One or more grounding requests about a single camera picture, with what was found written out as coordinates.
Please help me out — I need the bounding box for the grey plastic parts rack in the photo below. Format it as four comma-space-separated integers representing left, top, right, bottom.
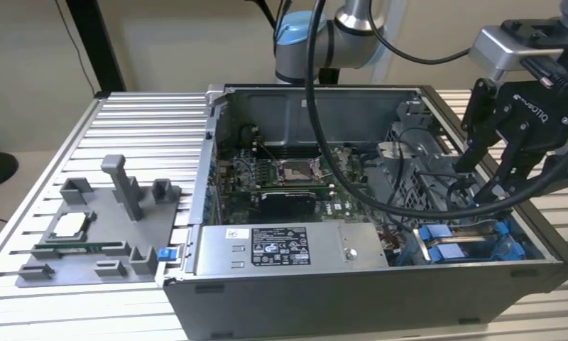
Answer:
15, 154, 184, 288

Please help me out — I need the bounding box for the green RAM stick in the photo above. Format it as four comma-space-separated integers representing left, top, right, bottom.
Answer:
35, 241, 127, 254

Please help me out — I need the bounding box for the open black PC case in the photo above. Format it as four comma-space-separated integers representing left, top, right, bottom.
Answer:
163, 83, 568, 341

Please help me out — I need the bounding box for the silver CPU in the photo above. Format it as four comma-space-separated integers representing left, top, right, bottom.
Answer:
51, 215, 89, 237

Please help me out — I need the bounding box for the silver power supply unit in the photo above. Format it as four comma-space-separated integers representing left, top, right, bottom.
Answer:
193, 222, 391, 277

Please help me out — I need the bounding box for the black metal post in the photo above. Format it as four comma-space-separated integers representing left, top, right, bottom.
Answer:
65, 0, 127, 94

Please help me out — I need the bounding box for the grey metal disk bay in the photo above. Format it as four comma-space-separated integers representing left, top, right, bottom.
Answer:
376, 101, 548, 266

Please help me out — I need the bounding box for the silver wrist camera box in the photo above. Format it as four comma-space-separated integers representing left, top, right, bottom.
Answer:
468, 16, 568, 81

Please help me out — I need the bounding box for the CPU socket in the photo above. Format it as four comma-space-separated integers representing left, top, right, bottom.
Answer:
276, 158, 322, 184

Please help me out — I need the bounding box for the thin black camera cable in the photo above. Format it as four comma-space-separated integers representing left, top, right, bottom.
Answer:
367, 0, 472, 65

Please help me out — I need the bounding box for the green motherboard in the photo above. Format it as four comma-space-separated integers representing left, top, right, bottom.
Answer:
215, 141, 384, 225

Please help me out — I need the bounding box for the red and black wire bundle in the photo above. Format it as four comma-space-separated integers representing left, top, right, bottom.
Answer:
378, 229, 408, 255

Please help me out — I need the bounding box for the metal socket cover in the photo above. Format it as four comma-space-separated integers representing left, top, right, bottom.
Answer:
312, 147, 351, 179

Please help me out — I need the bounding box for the black disk wire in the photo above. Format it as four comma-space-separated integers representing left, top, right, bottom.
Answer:
387, 127, 478, 232

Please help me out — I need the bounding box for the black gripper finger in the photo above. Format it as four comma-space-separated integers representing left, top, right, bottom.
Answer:
474, 141, 551, 202
456, 77, 502, 175

